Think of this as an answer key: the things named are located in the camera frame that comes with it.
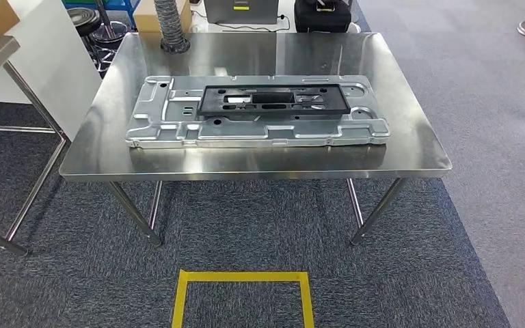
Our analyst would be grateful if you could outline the blue metal shelf rack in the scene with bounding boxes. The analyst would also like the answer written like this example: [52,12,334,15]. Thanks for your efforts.
[62,0,141,14]

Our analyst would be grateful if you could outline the black carrying case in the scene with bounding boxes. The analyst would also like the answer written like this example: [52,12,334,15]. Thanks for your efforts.
[293,0,353,34]

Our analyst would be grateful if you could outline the yellow floor tape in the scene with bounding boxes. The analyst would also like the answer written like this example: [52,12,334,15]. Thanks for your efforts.
[171,270,315,328]

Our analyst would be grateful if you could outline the white table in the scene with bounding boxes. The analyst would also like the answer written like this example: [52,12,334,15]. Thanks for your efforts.
[189,0,363,34]

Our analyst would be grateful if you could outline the stamped grey metal panel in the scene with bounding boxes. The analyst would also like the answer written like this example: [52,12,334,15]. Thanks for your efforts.
[125,74,391,150]

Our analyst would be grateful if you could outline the grey flexible hose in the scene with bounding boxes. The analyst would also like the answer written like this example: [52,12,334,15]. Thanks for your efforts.
[153,0,191,55]

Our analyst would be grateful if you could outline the black round stool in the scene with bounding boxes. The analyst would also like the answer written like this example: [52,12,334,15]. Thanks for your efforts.
[66,7,109,76]

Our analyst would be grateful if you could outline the black plastic plate frame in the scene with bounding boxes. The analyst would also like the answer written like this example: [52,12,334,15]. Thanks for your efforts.
[198,83,352,122]

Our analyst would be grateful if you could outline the black laptop cable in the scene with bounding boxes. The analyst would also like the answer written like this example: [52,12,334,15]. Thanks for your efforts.
[192,10,292,33]

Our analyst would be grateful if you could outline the stainless steel workbench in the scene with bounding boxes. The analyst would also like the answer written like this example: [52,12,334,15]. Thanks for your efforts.
[58,31,454,249]

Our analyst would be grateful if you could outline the grey laptop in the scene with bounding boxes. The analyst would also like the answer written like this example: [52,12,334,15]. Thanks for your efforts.
[203,0,280,25]

